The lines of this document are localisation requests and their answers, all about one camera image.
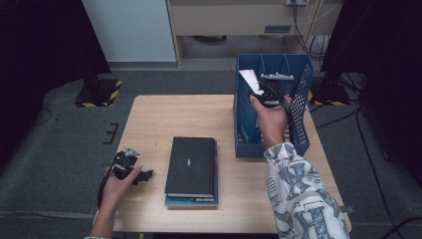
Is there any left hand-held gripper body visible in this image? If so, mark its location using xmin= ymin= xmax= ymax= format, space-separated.
xmin=110 ymin=146 xmax=141 ymax=181

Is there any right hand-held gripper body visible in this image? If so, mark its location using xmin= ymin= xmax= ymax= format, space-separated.
xmin=255 ymin=73 xmax=295 ymax=108

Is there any light blue book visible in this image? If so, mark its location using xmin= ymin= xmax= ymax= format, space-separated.
xmin=237 ymin=68 xmax=267 ymax=144

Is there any black book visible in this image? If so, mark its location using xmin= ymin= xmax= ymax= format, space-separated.
xmin=164 ymin=135 xmax=217 ymax=199

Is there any dark blue illustrated book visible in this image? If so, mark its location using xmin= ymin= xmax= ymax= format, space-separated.
xmin=164 ymin=138 xmax=220 ymax=210

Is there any blue plastic file rack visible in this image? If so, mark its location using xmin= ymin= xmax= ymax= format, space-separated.
xmin=233 ymin=54 xmax=315 ymax=158

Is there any person's left hand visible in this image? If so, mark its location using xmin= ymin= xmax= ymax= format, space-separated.
xmin=102 ymin=164 xmax=143 ymax=209

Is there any person's right hand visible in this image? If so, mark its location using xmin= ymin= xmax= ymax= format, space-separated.
xmin=249 ymin=95 xmax=294 ymax=150

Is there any black tape floor mark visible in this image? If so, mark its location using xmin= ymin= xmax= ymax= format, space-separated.
xmin=102 ymin=122 xmax=119 ymax=145

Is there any striped black stand base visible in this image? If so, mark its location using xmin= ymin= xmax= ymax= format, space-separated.
xmin=307 ymin=73 xmax=352 ymax=108
xmin=74 ymin=74 xmax=123 ymax=109

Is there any beige wooden cabinet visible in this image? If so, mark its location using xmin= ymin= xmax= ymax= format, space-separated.
xmin=165 ymin=0 xmax=342 ymax=69

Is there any dark curtain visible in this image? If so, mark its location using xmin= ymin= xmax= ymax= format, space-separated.
xmin=0 ymin=0 xmax=112 ymax=168
xmin=319 ymin=0 xmax=422 ymax=187

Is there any white panel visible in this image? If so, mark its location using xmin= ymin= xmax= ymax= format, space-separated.
xmin=81 ymin=0 xmax=177 ymax=64

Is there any right hand-held gripper cable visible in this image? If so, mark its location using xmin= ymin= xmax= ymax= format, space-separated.
xmin=279 ymin=95 xmax=297 ymax=144

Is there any hand-held gripper cable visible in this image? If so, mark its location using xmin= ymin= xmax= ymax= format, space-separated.
xmin=97 ymin=172 xmax=115 ymax=211
xmin=279 ymin=95 xmax=297 ymax=144

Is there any left hand-held gripper cable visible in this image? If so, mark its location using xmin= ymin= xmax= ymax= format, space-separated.
xmin=97 ymin=172 xmax=115 ymax=211

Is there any hanging cable bundle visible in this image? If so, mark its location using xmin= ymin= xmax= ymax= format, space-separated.
xmin=291 ymin=0 xmax=332 ymax=63

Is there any thin black floor cable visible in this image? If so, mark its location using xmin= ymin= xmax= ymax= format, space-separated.
xmin=31 ymin=108 xmax=54 ymax=126

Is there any long black floor cable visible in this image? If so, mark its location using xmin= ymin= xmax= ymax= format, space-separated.
xmin=315 ymin=109 xmax=396 ymax=231

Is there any thick black floor cable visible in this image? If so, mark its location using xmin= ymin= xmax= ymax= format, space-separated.
xmin=381 ymin=216 xmax=422 ymax=239

